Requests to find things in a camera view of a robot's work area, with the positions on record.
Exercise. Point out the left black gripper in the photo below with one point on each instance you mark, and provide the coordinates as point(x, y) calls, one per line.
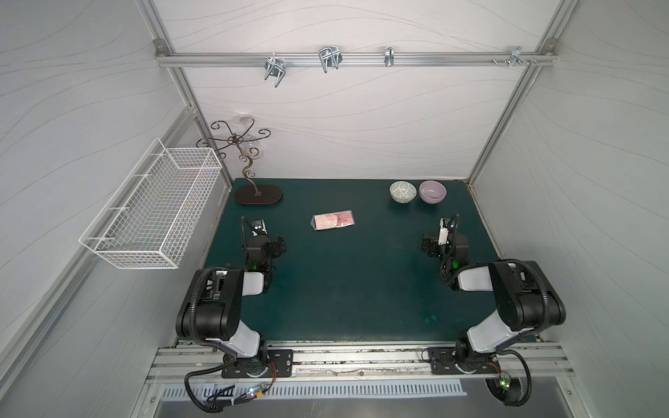
point(263, 246)

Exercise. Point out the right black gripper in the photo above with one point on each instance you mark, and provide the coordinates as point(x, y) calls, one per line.
point(442, 246)

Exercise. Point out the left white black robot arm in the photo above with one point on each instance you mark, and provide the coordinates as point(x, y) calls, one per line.
point(210, 314)

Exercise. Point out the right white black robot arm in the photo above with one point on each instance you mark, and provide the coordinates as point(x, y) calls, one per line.
point(525, 301)

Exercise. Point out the brown metal jewelry stand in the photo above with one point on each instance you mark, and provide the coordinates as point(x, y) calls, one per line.
point(253, 194)

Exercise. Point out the purple ceramic bowl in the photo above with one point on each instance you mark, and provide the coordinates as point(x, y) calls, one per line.
point(432, 192)

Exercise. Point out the green patterned ceramic bowl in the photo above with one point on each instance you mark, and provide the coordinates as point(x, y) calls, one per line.
point(402, 192)

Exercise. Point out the white vent strip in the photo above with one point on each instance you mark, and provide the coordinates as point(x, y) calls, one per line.
point(306, 390)

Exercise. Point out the left metal hook clamp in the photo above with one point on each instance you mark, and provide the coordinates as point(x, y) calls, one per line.
point(275, 68)

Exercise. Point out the metal hook clamp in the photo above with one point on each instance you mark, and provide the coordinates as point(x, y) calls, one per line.
point(275, 68)
point(330, 57)

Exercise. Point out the small metal clamp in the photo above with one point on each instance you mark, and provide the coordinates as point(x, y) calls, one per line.
point(389, 56)

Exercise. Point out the right metal bolt clamp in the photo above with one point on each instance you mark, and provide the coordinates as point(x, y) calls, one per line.
point(516, 58)

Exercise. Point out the middle metal hook clamp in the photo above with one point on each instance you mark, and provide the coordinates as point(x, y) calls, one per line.
point(330, 57)

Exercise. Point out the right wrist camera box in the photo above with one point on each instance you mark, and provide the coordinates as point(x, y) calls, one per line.
point(445, 232)

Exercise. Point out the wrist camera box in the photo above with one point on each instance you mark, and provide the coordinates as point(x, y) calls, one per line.
point(258, 227)
point(445, 232)

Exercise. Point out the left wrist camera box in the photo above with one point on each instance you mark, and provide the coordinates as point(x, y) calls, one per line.
point(258, 227)

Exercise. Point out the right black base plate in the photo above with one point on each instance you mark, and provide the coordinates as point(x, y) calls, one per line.
point(451, 361)

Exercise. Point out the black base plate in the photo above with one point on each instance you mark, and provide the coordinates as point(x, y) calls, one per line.
point(451, 361)
point(268, 363)

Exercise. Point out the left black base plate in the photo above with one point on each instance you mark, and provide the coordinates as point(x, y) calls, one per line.
point(268, 363)

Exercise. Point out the white wire basket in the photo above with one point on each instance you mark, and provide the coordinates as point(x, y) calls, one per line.
point(148, 222)

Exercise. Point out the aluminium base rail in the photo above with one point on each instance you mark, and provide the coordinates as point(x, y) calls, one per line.
point(353, 360)

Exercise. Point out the aluminium crossbar rail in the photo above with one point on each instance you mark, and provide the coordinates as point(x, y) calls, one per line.
point(350, 59)

